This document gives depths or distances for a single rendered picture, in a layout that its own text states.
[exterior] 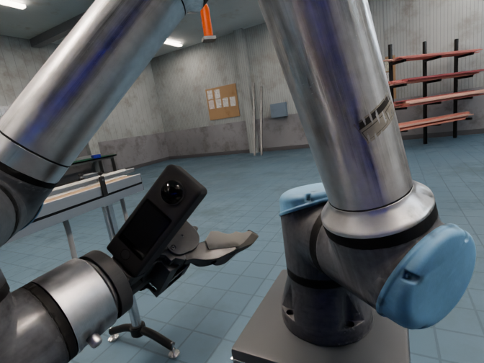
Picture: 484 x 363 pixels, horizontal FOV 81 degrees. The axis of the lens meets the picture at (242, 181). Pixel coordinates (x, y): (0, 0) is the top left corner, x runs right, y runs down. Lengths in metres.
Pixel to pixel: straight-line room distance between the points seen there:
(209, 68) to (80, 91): 10.31
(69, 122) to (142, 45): 0.11
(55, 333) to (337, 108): 0.29
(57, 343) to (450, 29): 9.02
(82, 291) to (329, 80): 0.27
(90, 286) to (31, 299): 0.04
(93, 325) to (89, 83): 0.22
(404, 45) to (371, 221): 8.69
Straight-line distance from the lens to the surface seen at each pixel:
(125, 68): 0.34
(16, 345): 0.28
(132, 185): 1.59
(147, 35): 0.35
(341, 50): 0.26
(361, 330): 0.52
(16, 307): 0.29
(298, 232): 0.43
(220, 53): 10.42
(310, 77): 0.27
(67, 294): 0.29
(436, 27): 9.04
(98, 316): 0.30
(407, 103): 6.83
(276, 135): 9.49
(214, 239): 0.36
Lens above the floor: 1.14
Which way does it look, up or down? 12 degrees down
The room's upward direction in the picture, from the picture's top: 8 degrees counter-clockwise
